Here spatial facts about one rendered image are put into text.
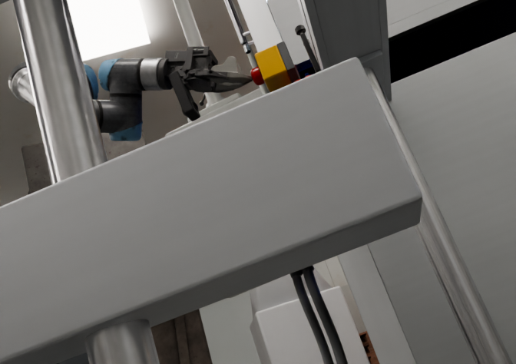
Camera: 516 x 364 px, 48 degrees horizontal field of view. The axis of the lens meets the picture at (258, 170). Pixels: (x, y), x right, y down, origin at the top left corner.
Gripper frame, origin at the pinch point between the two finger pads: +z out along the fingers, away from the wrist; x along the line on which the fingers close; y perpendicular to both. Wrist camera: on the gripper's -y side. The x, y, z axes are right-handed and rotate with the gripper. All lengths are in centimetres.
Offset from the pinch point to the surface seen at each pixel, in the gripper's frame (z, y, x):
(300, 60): 10.6, 8.0, 5.5
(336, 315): -18, -26, 367
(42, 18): 3, -29, -73
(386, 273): 32, -39, 5
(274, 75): 7.2, -0.3, -3.5
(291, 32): 7.8, 15.3, 5.5
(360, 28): 27.2, -4.0, -27.7
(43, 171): -245, 58, 276
